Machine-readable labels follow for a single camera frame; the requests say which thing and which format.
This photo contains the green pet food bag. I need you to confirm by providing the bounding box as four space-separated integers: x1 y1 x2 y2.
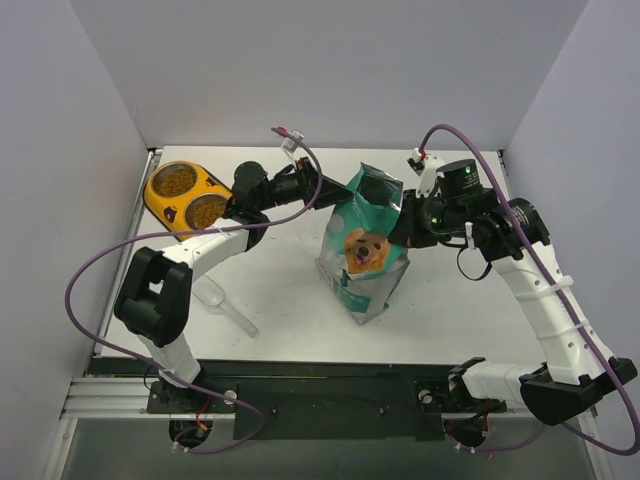
316 163 410 325

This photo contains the clear plastic scoop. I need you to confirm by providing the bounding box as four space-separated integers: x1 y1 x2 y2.
192 275 259 338

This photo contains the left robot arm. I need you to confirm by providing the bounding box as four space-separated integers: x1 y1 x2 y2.
114 157 353 389

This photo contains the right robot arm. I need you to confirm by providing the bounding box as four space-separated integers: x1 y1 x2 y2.
391 155 638 426

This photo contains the yellow double pet bowl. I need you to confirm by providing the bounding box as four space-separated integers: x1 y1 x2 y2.
143 161 232 241

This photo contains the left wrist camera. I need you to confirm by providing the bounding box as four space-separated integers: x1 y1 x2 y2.
281 130 304 155

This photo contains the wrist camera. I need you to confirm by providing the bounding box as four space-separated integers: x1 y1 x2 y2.
407 148 446 198
281 130 304 155

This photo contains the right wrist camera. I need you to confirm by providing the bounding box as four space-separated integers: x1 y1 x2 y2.
407 148 446 198

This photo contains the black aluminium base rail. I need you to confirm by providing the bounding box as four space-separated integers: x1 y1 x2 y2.
63 357 529 446

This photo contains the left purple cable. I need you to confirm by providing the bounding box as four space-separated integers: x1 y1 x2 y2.
64 127 326 456

